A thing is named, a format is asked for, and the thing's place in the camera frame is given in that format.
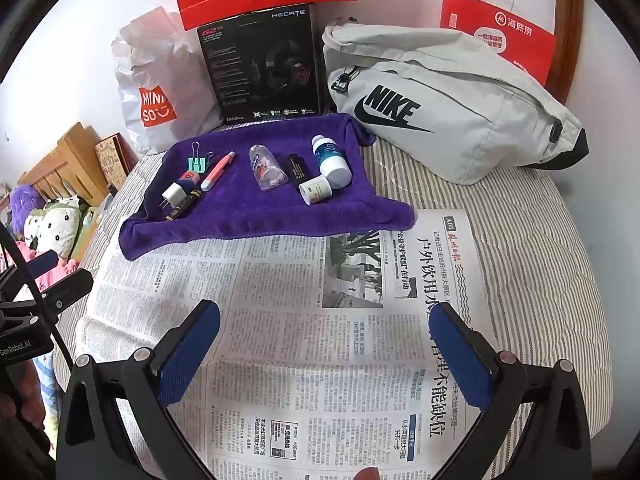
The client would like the white USB charger plug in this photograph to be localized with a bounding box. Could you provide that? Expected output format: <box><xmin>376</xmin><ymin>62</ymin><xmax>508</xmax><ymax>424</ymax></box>
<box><xmin>160</xmin><ymin>182</ymin><xmax>186</xmax><ymax>209</ymax></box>

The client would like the dark brown gold tube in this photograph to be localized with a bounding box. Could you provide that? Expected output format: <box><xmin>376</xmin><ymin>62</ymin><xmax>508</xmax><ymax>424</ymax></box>
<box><xmin>166</xmin><ymin>188</ymin><xmax>204</xmax><ymax>221</ymax></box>

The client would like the small blue pink jar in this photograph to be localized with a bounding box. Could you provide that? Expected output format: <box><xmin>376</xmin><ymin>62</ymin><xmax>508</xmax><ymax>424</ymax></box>
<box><xmin>176</xmin><ymin>171</ymin><xmax>201</xmax><ymax>193</ymax></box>

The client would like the mint green binder clip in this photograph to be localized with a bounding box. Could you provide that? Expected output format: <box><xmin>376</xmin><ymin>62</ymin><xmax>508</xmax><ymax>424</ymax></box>
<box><xmin>188</xmin><ymin>141</ymin><xmax>215</xmax><ymax>174</ymax></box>

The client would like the pink tube with white cap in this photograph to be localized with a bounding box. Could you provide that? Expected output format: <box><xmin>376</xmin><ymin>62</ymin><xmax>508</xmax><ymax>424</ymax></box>
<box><xmin>201</xmin><ymin>152</ymin><xmax>235</xmax><ymax>192</ymax></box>

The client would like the clear sanitizer bottle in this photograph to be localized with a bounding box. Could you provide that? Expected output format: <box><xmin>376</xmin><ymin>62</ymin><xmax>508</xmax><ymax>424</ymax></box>
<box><xmin>248</xmin><ymin>144</ymin><xmax>288</xmax><ymax>192</ymax></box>

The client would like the black rectangular stick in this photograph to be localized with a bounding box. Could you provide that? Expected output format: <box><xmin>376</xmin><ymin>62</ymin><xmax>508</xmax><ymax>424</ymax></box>
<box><xmin>285</xmin><ymin>154</ymin><xmax>311</xmax><ymax>188</ymax></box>

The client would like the white blue bottle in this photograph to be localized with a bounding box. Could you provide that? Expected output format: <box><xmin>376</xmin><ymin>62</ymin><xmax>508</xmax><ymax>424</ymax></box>
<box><xmin>311</xmin><ymin>136</ymin><xmax>352</xmax><ymax>190</ymax></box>

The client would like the person left hand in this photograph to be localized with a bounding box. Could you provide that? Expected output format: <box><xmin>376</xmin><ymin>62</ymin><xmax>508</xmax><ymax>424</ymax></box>
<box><xmin>1</xmin><ymin>360</ymin><xmax>46</xmax><ymax>434</ymax></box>

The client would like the person right hand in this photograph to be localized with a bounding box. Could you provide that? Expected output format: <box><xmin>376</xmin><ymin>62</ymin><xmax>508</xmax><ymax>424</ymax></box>
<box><xmin>354</xmin><ymin>467</ymin><xmax>381</xmax><ymax>480</ymax></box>

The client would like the pink clothing pile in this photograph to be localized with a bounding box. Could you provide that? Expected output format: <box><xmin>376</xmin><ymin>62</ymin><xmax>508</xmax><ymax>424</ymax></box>
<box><xmin>1</xmin><ymin>240</ymin><xmax>79</xmax><ymax>301</ymax></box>

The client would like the white dotted plush toy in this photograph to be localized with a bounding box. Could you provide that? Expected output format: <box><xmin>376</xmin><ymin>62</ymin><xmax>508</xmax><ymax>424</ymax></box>
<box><xmin>24</xmin><ymin>195</ymin><xmax>87</xmax><ymax>260</ymax></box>

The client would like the purple plush toy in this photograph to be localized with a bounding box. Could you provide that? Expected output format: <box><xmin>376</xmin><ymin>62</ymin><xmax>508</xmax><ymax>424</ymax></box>
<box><xmin>10</xmin><ymin>184</ymin><xmax>46</xmax><ymax>235</ymax></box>

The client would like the patterned book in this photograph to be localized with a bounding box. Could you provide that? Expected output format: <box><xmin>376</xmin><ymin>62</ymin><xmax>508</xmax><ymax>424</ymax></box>
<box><xmin>94</xmin><ymin>133</ymin><xmax>137</xmax><ymax>190</ymax></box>

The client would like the white Miniso plastic bag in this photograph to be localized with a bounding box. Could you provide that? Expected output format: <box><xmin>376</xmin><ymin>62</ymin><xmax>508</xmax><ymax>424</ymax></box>
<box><xmin>111</xmin><ymin>6</ymin><xmax>221</xmax><ymax>154</ymax></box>

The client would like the newspaper sheet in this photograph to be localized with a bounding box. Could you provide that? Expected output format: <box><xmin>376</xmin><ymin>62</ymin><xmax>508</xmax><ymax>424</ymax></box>
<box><xmin>75</xmin><ymin>210</ymin><xmax>490</xmax><ymax>479</ymax></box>

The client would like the black headset box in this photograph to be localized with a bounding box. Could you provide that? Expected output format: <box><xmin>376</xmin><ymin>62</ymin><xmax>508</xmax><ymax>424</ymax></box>
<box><xmin>198</xmin><ymin>3</ymin><xmax>326</xmax><ymax>125</ymax></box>

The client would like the purple towel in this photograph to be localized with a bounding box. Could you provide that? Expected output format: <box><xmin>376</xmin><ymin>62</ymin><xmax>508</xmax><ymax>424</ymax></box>
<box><xmin>119</xmin><ymin>114</ymin><xmax>416</xmax><ymax>261</ymax></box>

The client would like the grey Nike waist bag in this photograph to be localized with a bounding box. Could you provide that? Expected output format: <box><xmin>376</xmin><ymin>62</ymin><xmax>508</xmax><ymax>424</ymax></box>
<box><xmin>322</xmin><ymin>23</ymin><xmax>589</xmax><ymax>185</ymax></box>

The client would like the small red paper bag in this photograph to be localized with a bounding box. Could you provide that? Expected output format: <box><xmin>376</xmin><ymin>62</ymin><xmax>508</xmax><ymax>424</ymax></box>
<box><xmin>439</xmin><ymin>0</ymin><xmax>555</xmax><ymax>86</ymax></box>

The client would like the black cable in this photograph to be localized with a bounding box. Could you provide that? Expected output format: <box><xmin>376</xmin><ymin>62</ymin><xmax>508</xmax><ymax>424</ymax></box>
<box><xmin>0</xmin><ymin>221</ymin><xmax>74</xmax><ymax>371</ymax></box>

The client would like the wooden door frame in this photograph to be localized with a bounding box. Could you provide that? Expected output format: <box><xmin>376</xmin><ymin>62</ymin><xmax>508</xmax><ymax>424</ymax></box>
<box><xmin>546</xmin><ymin>0</ymin><xmax>584</xmax><ymax>104</ymax></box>

